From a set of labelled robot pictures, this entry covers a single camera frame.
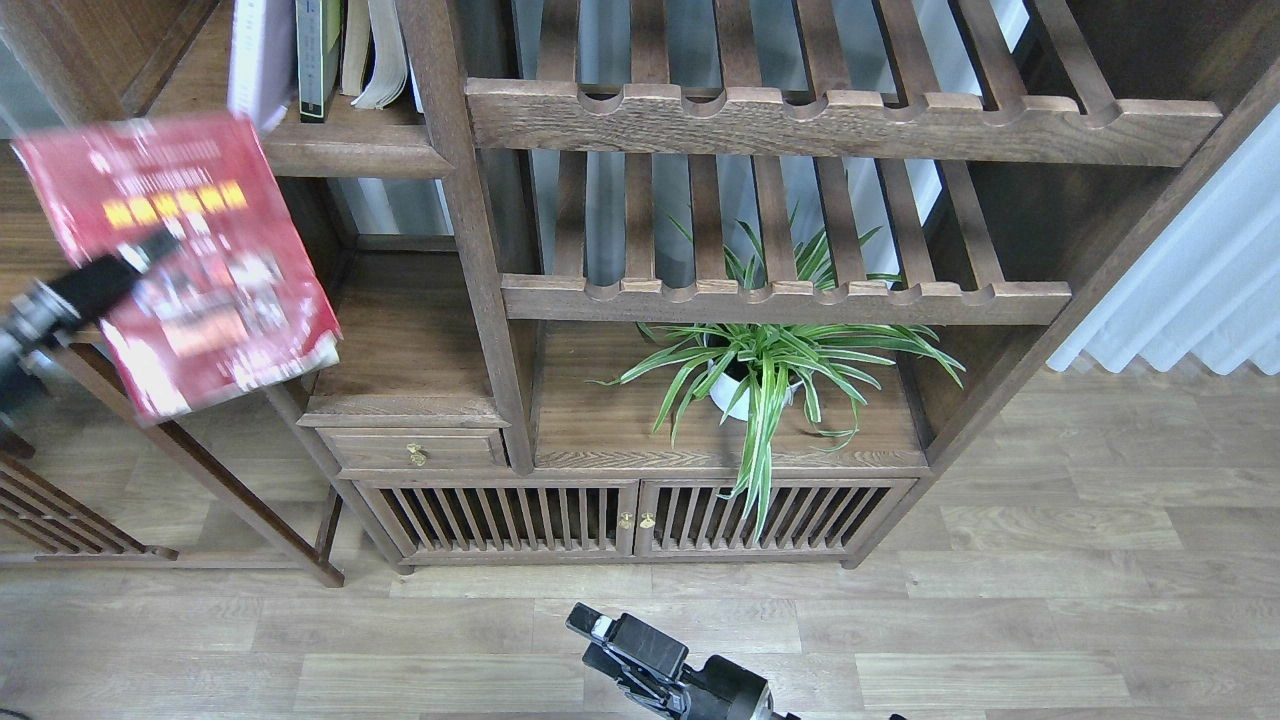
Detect green spider plant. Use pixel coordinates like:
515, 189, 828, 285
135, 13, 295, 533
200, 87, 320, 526
593, 205, 965, 539

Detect upright cream books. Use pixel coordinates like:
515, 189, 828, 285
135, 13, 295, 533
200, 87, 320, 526
338, 1, 411, 110

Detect large dark wooden bookshelf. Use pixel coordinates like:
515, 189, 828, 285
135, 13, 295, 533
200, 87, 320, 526
0, 0, 1280, 579

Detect red paperback book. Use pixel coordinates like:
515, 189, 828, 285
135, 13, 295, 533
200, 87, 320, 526
14, 111, 340, 424

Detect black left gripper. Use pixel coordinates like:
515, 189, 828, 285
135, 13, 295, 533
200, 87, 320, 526
1, 228, 182, 415

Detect dark wooden side table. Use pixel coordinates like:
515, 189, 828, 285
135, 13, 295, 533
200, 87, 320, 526
0, 142, 344, 589

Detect black yellow-green book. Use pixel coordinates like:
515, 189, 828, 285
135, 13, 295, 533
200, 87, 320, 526
294, 0, 344, 123

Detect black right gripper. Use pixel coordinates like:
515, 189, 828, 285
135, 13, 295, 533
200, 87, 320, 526
566, 602, 782, 719

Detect brass drawer knob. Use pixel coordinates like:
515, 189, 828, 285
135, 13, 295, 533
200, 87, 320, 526
406, 443, 428, 468

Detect white pleated curtain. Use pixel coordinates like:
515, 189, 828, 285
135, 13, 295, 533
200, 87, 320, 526
1047, 110, 1279, 375

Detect white paperback book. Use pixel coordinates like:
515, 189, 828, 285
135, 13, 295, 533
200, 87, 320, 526
227, 1, 296, 135

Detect white plant pot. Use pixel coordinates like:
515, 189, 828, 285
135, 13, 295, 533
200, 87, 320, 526
705, 360, 801, 421

